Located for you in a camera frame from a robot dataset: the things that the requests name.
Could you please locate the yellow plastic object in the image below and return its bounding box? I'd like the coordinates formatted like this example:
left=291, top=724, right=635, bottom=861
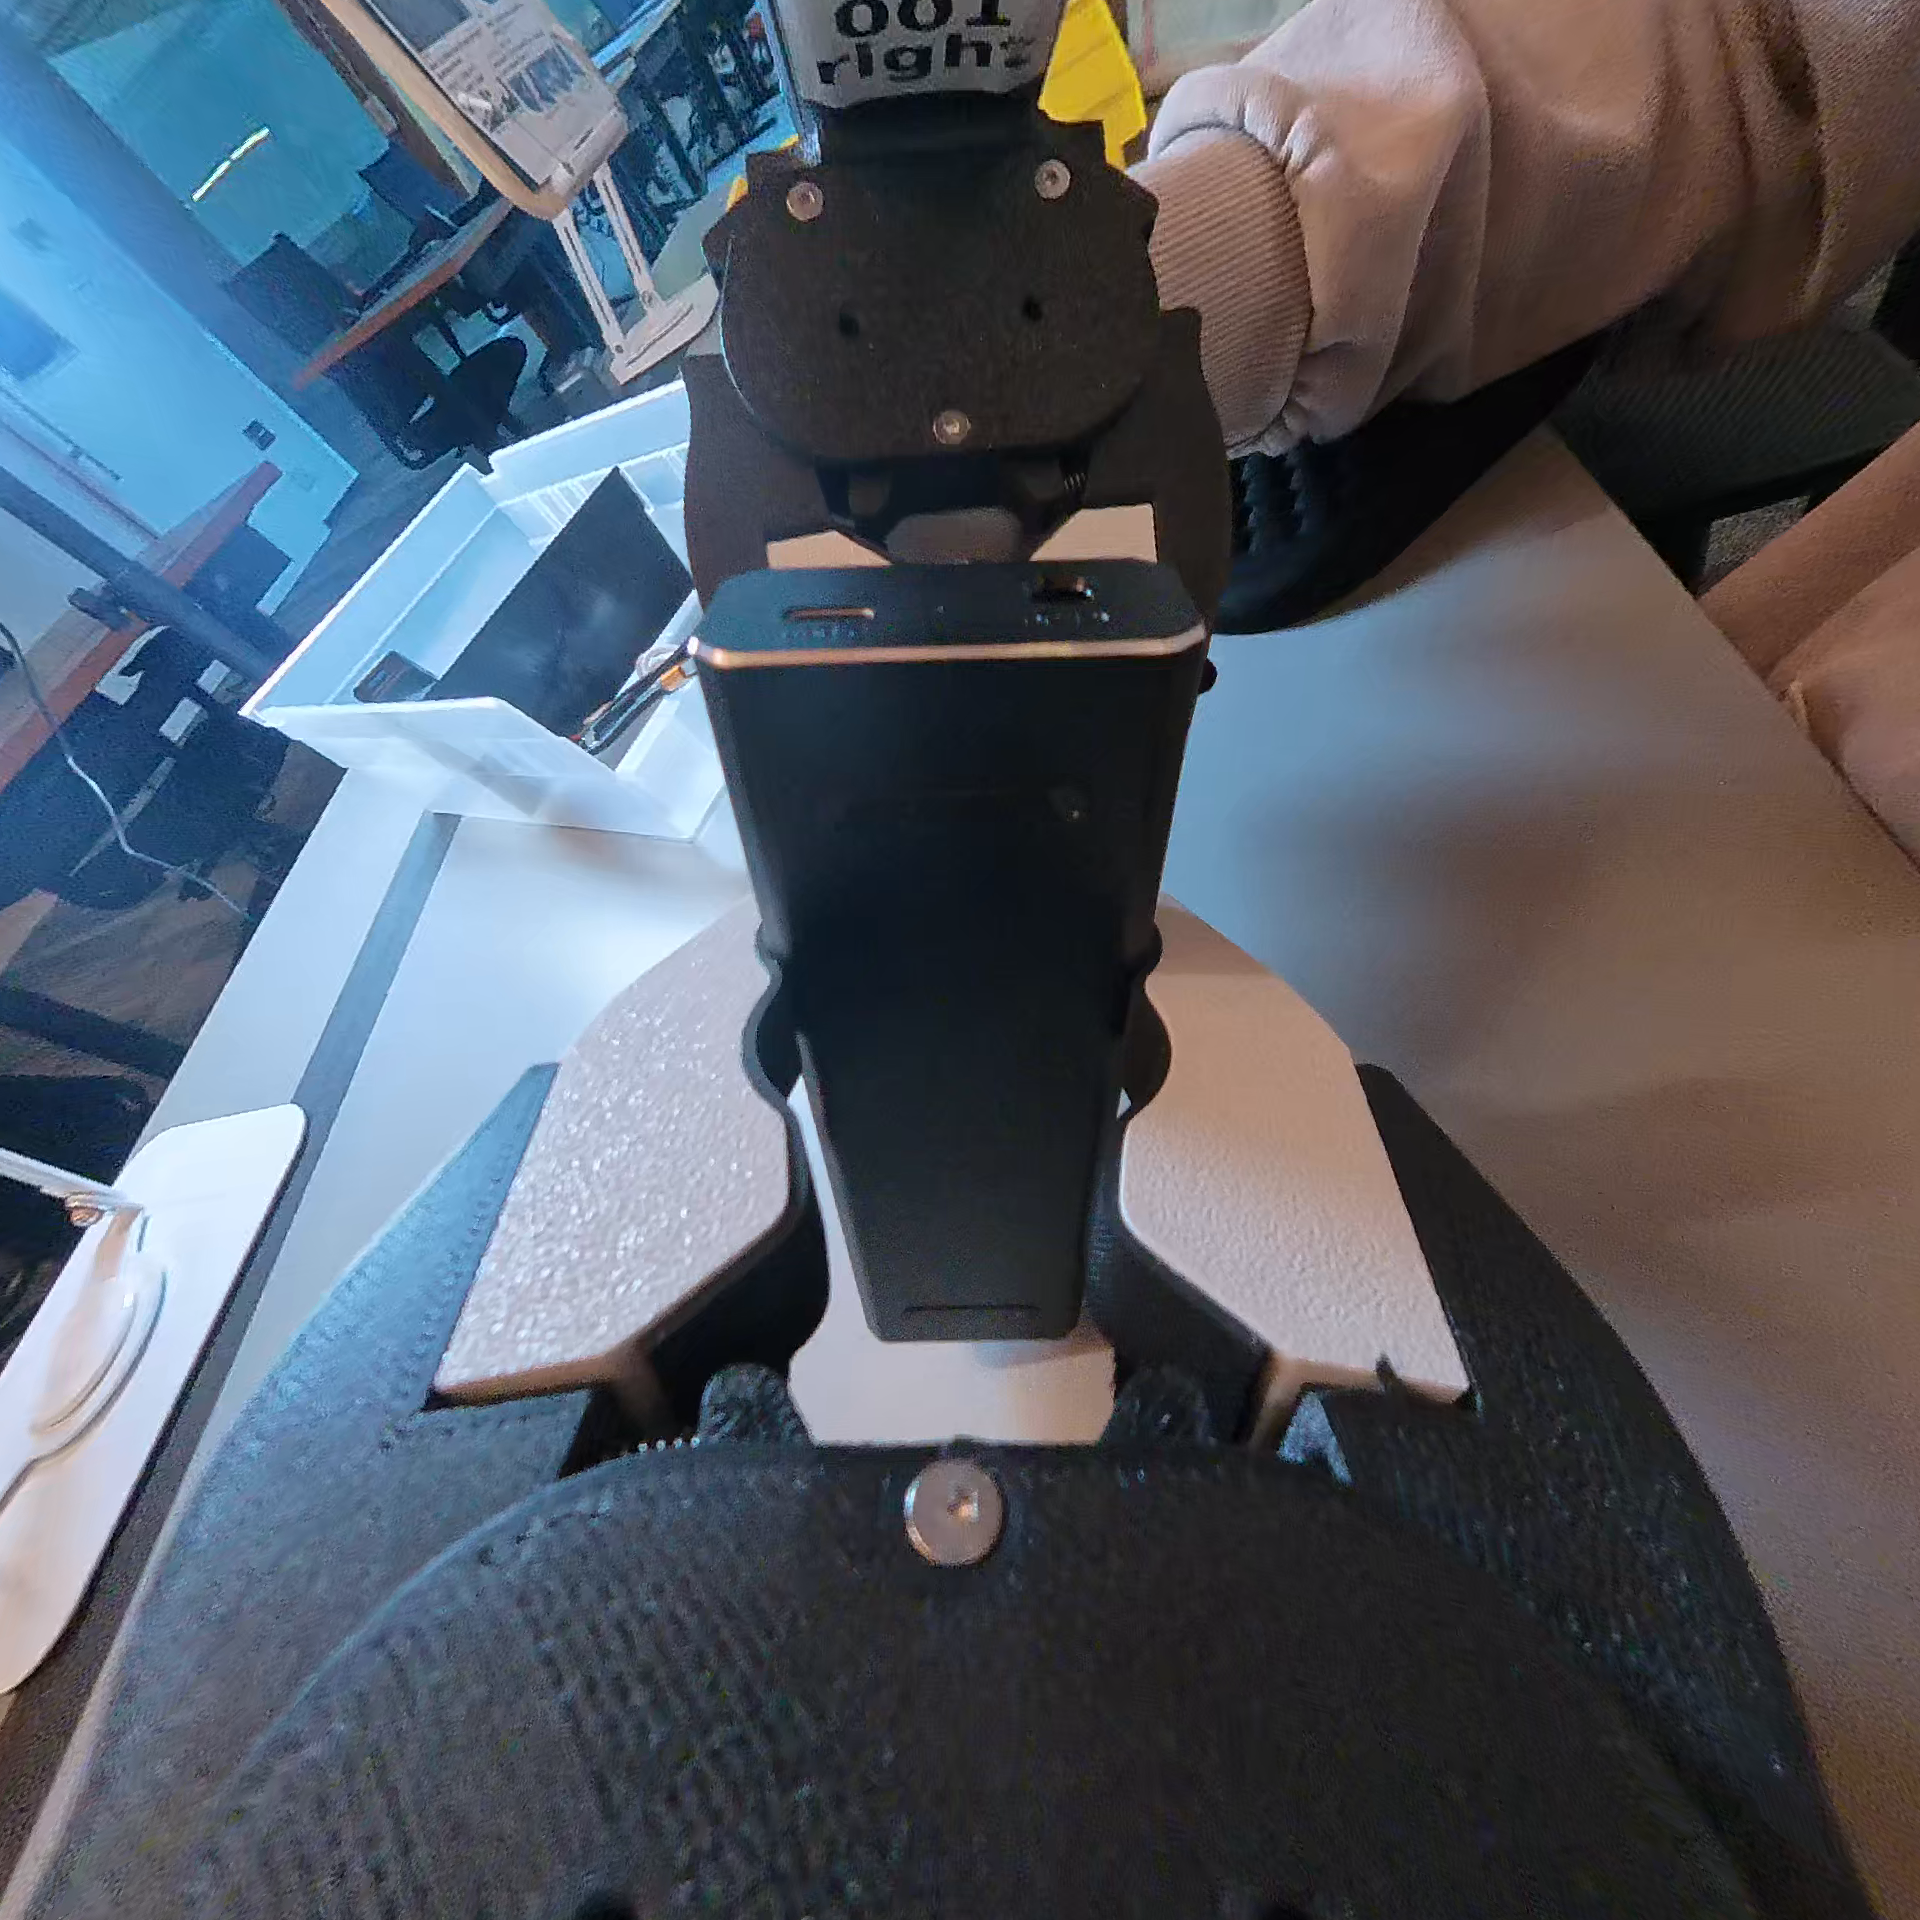
left=1041, top=15, right=1154, bottom=161

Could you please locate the instruction board with white stand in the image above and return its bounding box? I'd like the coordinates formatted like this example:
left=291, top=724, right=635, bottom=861
left=285, top=0, right=724, bottom=383
left=0, top=1101, right=309, bottom=1695

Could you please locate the person's right forearm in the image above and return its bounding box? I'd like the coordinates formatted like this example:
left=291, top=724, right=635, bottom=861
left=1125, top=0, right=1920, bottom=460

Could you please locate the black divider panel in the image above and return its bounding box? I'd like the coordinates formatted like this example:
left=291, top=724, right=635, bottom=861
left=435, top=463, right=699, bottom=735

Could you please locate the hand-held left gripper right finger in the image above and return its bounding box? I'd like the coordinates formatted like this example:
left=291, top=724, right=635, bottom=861
left=1095, top=903, right=1475, bottom=1453

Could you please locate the clear plastic bin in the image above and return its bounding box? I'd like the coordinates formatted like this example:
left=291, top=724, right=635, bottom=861
left=244, top=375, right=752, bottom=841

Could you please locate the black usb hub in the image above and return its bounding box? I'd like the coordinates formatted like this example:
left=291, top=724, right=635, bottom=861
left=692, top=563, right=1215, bottom=1343

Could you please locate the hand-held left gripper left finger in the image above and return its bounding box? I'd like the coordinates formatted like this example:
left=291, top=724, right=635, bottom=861
left=432, top=914, right=835, bottom=1443

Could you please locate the orange top desk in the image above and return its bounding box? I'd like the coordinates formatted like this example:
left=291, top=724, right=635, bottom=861
left=293, top=195, right=528, bottom=394

